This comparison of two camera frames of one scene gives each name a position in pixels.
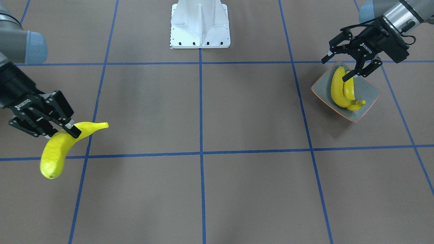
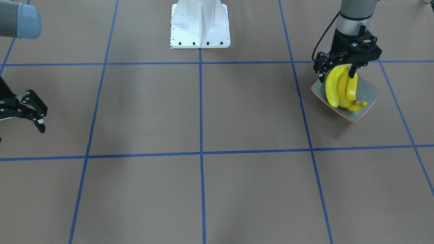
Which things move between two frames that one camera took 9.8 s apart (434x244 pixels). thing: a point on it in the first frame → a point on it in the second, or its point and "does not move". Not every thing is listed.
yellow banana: [348, 89] does not move
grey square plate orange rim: [365, 90] does not move
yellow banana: [53, 158] → [331, 88]
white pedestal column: [199, 24] does not move
